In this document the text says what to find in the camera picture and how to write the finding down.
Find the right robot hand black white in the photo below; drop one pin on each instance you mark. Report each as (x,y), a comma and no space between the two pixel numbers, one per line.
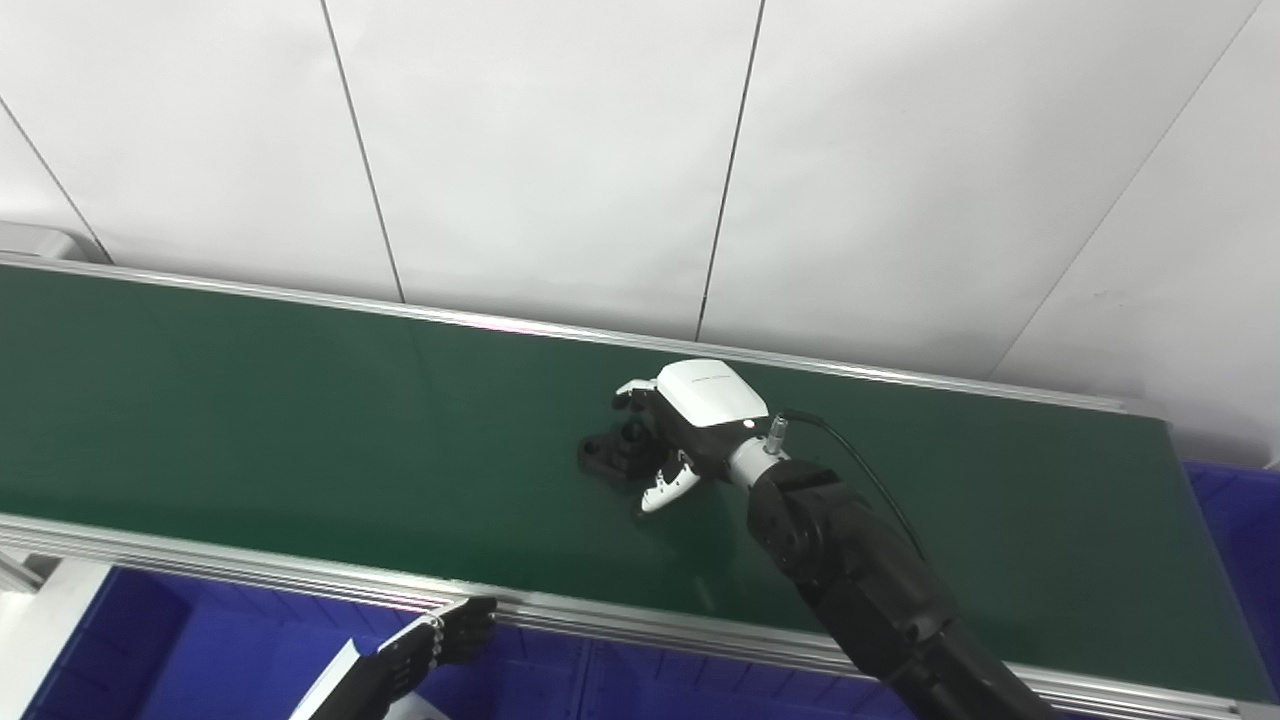
(705,400)

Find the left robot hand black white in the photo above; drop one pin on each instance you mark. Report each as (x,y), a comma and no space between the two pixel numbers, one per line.
(420,650)

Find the black flanged metal part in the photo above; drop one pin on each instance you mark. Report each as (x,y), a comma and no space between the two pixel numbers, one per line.
(605,458)

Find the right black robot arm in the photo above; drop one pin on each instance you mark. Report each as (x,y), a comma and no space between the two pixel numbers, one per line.
(860,580)

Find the green conveyor belt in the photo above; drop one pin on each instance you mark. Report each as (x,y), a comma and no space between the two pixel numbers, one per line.
(250,575)
(300,420)

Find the blue plastic bin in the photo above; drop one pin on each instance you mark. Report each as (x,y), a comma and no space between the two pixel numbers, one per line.
(1245,540)
(200,660)
(700,692)

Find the aluminium conveyor leg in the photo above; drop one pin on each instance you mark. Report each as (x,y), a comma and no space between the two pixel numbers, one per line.
(18,572)

